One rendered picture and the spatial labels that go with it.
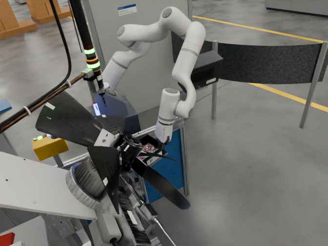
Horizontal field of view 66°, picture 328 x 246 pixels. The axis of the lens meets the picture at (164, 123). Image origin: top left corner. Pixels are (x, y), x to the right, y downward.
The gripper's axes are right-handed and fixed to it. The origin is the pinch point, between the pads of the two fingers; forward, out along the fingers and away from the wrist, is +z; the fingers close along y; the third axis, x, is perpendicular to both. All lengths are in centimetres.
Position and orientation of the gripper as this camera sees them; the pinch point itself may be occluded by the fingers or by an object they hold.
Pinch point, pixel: (161, 146)
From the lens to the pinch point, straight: 133.6
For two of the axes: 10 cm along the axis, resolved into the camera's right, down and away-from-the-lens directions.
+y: 4.6, 5.1, -7.3
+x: 8.8, -1.1, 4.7
